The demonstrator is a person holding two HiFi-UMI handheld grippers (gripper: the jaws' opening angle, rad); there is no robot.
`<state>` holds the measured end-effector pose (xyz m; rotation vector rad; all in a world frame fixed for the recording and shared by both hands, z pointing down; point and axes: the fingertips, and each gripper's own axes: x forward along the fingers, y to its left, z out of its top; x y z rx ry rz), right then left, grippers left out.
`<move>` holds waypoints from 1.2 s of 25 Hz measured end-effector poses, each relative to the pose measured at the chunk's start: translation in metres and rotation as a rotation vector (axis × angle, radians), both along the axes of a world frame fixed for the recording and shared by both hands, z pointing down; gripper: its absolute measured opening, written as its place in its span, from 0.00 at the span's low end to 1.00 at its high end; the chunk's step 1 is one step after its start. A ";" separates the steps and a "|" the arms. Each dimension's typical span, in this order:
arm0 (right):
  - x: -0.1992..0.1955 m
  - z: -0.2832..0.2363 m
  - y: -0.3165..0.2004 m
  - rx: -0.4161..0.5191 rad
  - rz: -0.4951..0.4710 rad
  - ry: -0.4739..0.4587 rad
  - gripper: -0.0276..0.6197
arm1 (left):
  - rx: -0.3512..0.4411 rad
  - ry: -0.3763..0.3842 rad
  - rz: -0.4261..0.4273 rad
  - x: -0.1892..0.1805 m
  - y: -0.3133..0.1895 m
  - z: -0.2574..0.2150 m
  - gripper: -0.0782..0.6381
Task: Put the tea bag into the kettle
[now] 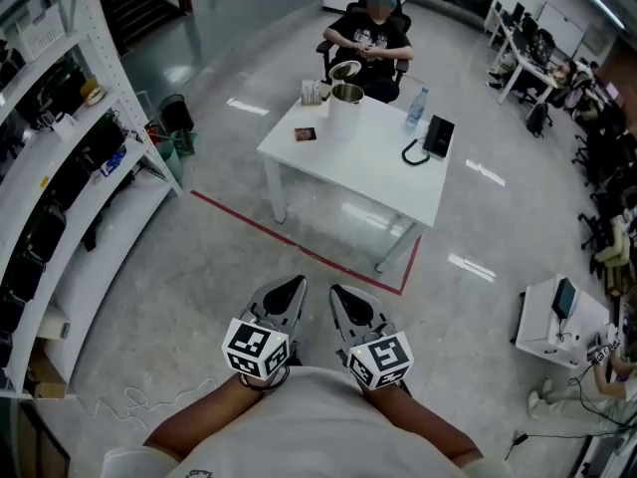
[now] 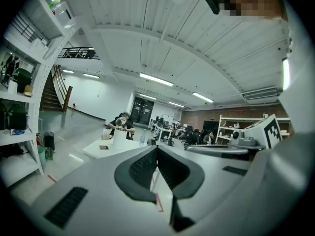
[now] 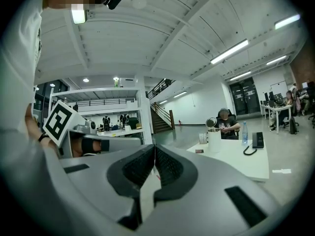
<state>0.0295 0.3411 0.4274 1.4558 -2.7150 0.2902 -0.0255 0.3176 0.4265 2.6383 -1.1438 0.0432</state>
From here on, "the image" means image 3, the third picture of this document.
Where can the whiteboard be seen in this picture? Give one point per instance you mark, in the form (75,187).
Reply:
(279,88)

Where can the black balcony railing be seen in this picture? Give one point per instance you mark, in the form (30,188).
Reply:
(160,87)

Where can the person's left hand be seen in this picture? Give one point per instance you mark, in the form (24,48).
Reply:
(88,145)

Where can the black double door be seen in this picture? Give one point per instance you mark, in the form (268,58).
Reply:
(244,96)

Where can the white metal shelving rack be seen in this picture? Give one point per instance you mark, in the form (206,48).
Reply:
(140,107)

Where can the dark red tea bag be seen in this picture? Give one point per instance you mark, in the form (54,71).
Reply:
(199,151)

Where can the black desk telephone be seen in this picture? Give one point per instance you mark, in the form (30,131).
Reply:
(257,140)

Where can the clear plastic water bottle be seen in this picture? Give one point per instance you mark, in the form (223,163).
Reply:
(244,134)

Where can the white paper label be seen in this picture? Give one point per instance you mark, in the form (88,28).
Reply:
(281,171)

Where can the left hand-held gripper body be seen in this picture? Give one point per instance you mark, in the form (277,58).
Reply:
(59,122)

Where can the black wristband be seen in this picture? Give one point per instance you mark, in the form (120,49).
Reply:
(43,137)

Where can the long ceiling light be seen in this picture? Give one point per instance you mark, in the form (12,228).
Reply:
(78,16)
(276,60)
(240,75)
(229,51)
(287,21)

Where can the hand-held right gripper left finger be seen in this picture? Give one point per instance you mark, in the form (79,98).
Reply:
(98,181)

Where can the person's left forearm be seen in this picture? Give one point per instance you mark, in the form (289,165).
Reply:
(37,126)

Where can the white kettle with lid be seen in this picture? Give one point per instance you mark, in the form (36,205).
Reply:
(214,139)

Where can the wooden staircase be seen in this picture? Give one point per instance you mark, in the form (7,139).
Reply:
(160,120)

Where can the white office desk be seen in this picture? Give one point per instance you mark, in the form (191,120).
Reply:
(275,108)

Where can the black backpack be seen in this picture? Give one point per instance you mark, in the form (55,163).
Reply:
(293,125)

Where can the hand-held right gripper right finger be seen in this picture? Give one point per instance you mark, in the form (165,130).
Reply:
(209,193)

